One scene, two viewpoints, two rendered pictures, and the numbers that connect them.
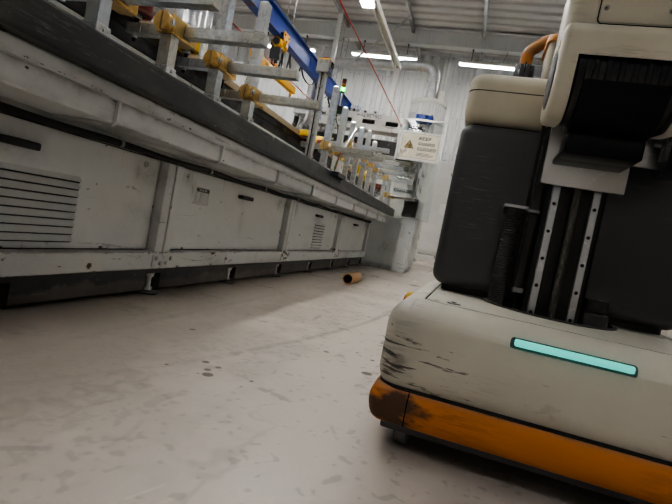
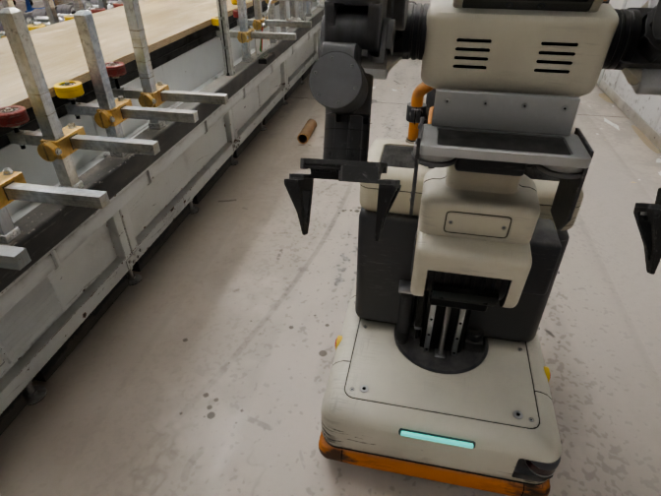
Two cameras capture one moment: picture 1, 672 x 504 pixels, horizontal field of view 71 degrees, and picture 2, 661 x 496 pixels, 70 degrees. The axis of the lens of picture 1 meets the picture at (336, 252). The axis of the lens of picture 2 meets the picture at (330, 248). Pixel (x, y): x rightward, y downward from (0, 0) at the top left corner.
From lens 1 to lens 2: 95 cm
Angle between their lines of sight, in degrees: 32
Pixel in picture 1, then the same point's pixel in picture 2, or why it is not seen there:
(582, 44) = (429, 265)
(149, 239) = (116, 249)
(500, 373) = (394, 444)
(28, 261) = (44, 353)
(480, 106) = (371, 202)
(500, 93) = not seen: hidden behind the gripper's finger
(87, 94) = (28, 276)
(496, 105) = not seen: hidden behind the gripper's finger
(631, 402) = (471, 457)
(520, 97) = (404, 194)
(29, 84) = not seen: outside the picture
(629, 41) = (465, 266)
